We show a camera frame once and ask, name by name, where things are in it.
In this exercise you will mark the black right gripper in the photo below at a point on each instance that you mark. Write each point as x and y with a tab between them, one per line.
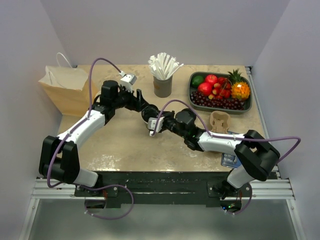
167	114

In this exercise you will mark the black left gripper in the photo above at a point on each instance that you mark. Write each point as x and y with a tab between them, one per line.
137	103

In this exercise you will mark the black coffee cup lid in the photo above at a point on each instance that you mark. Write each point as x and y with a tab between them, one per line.
151	111

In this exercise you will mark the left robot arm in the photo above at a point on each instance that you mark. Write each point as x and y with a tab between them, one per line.
59	157

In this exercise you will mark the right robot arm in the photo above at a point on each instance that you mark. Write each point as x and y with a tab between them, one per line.
257	156

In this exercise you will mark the blue razor blister pack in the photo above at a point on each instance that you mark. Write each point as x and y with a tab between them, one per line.
230	160

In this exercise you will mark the grey straw holder cup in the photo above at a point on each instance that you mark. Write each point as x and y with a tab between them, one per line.
162	88

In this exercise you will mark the brown pulp cup carrier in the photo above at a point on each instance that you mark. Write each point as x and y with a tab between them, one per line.
220	122

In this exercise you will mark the red apple front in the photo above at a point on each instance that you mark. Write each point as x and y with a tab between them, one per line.
205	88

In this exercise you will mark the white wrapped straws bundle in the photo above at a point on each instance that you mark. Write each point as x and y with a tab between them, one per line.
163	66

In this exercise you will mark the green lime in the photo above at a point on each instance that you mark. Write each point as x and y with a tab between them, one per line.
197	80

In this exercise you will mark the dark purple grape bunch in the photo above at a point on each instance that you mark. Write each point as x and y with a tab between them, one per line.
209	102

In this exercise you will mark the red apple with stem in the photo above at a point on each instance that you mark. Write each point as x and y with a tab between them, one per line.
211	79

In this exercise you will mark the small orange pineapple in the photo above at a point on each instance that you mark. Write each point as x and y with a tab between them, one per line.
240	89

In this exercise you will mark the grey fruit tray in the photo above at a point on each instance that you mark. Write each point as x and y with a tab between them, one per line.
248	102

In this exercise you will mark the brown paper bag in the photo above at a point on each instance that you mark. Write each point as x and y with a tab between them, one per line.
69	89

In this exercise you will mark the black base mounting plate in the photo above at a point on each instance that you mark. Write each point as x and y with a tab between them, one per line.
116	188

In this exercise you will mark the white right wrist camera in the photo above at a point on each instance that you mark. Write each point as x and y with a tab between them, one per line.
154	125

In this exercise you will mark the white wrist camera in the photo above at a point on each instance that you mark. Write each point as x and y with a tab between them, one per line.
127	81
154	125

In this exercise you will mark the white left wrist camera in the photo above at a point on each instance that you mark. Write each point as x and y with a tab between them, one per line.
127	81

